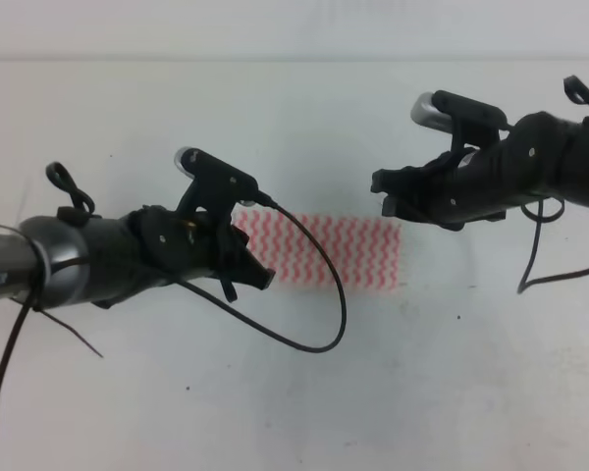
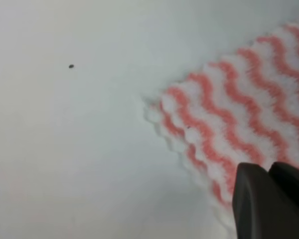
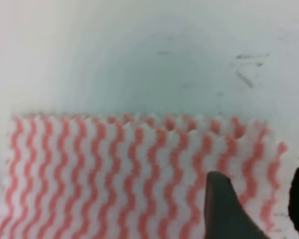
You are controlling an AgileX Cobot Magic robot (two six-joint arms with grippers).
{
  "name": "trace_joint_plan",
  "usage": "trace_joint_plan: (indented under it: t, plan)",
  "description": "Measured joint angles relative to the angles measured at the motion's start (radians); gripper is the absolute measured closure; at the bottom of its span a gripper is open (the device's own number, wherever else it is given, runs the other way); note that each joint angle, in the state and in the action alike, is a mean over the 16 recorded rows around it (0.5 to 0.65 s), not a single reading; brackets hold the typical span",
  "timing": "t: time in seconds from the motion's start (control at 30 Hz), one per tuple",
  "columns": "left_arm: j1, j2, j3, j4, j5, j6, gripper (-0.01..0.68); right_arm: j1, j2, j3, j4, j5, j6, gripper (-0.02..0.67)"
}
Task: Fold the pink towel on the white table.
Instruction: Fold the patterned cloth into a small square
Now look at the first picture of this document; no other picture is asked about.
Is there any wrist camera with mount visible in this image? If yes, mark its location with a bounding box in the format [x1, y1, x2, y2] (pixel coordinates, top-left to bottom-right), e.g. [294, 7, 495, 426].
[410, 90, 510, 149]
[174, 147, 259, 222]

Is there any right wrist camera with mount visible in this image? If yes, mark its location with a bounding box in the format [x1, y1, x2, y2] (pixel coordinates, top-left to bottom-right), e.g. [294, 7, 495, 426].
[410, 90, 510, 149]

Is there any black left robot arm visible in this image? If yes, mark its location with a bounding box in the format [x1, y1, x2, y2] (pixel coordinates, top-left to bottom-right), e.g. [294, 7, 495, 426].
[0, 206, 275, 309]

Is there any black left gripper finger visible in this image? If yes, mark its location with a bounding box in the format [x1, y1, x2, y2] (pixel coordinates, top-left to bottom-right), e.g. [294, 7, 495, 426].
[225, 226, 275, 290]
[218, 270, 239, 302]

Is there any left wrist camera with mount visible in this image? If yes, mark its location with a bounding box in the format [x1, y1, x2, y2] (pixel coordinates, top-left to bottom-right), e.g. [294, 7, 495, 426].
[174, 147, 259, 222]

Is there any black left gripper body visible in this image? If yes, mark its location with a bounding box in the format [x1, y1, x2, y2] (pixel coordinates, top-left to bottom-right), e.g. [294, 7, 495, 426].
[94, 206, 241, 309]

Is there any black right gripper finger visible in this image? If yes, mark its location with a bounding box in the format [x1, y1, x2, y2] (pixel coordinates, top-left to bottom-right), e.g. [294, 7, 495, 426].
[381, 195, 436, 224]
[370, 167, 412, 194]

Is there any black left camera cable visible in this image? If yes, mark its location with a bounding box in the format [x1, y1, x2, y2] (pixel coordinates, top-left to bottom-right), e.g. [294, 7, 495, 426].
[0, 190, 348, 471]

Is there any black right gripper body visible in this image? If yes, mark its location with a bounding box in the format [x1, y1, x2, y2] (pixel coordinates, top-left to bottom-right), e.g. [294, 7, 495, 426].
[402, 149, 507, 231]

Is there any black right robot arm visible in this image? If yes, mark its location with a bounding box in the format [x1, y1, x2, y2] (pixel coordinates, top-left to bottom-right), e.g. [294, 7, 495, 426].
[371, 112, 589, 231]

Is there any pink white wavy striped towel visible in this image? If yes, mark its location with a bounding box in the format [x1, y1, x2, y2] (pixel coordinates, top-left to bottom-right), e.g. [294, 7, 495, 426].
[233, 209, 401, 291]

